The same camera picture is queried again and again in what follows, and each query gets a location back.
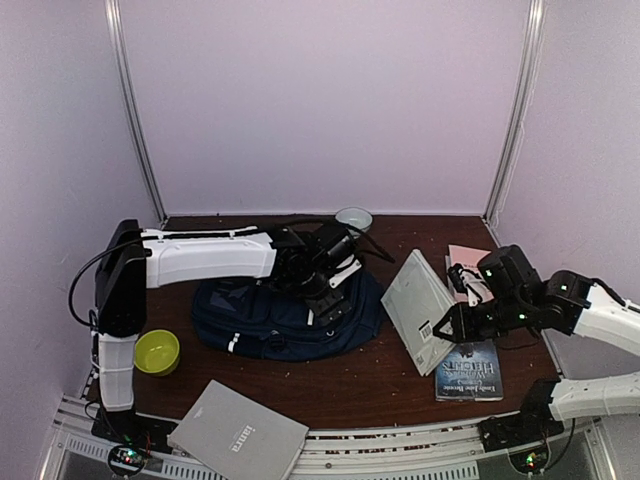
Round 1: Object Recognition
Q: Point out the lime green bowl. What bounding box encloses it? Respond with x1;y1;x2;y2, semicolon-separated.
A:
134;329;181;377

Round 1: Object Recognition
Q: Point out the aluminium front rail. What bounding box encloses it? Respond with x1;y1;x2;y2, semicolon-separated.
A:
37;396;616;479

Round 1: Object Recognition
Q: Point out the dark Wuthering Heights book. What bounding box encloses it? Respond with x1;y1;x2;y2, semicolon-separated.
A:
435;340;504;402

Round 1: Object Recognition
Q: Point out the aluminium frame post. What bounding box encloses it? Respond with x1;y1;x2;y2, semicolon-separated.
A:
104;0;169;225
484;0;546;230

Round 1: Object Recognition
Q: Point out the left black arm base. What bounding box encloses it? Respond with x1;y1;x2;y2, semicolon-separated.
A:
91;408;178;454

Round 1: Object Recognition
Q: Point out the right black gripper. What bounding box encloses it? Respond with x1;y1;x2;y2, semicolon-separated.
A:
434;295;532;344

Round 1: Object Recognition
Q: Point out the navy blue student backpack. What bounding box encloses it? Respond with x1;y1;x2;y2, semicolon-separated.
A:
191;271;384;362

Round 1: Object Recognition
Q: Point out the right aluminium frame post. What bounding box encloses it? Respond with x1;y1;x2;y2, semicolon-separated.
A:
484;0;546;230

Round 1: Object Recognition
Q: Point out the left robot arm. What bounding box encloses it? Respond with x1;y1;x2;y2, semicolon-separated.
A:
87;219;393;444

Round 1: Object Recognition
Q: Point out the light grey barcode notebook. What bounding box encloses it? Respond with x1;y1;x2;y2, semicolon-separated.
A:
381;249;454;376

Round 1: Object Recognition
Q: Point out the left aluminium frame post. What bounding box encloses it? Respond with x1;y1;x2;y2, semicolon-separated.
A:
104;0;169;225

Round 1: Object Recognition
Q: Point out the grey hardcover book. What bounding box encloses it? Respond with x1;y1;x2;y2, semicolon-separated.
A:
167;380;309;479

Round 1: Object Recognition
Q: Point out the pink paperback book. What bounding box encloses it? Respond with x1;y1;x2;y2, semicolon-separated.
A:
445;244;490;273

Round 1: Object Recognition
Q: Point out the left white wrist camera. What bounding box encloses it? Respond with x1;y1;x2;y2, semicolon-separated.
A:
329;255;362;289

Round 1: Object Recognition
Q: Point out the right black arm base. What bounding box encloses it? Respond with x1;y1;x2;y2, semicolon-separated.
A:
477;379;564;452

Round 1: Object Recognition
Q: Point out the pale celadon ceramic bowl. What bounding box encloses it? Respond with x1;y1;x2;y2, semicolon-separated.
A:
334;207;373;232

